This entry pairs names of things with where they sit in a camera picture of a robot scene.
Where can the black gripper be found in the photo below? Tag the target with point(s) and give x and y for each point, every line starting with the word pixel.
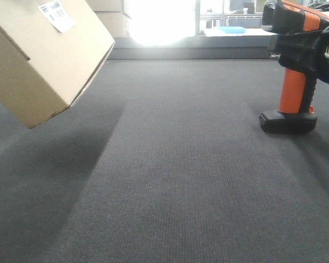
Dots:
pixel 306 52

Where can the orange black barcode scanner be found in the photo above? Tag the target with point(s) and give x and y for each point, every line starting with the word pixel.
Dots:
pixel 295 114

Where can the brown cardboard box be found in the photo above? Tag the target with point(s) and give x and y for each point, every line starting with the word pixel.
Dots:
pixel 44 72

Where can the upper stacked cardboard box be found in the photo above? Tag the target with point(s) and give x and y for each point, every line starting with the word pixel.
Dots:
pixel 105 5

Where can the blue flat tray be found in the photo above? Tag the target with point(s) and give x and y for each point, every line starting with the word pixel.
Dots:
pixel 232 29

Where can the white barcode label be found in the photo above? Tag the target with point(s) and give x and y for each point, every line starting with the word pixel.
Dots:
pixel 57 16

